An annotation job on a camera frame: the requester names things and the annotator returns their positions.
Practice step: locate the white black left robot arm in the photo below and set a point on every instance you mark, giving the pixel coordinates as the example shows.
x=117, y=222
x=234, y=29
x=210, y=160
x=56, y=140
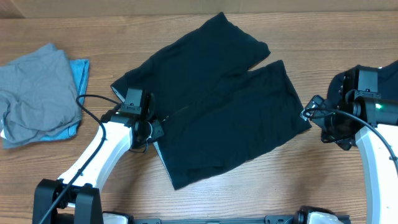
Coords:
x=75, y=196

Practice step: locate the blue folded garment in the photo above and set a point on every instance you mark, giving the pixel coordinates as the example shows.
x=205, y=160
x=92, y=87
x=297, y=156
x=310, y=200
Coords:
x=80, y=70

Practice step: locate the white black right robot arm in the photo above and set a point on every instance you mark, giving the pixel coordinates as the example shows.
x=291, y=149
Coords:
x=365, y=120

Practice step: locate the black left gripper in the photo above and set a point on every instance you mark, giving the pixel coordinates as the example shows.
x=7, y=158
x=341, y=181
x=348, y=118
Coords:
x=159, y=132

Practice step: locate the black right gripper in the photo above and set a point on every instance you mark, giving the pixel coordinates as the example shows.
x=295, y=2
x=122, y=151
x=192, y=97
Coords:
x=321, y=116

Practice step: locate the black shorts with patterned waistband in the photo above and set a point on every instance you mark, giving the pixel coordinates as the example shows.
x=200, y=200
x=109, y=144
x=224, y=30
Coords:
x=217, y=108

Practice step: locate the dark navy t-shirt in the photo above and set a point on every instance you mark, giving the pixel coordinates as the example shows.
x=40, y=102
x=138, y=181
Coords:
x=387, y=84

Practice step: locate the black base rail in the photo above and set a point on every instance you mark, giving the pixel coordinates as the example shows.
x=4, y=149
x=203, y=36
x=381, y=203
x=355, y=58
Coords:
x=268, y=219

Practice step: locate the grey folded garment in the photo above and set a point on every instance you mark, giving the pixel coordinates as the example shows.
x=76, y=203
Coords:
x=38, y=94

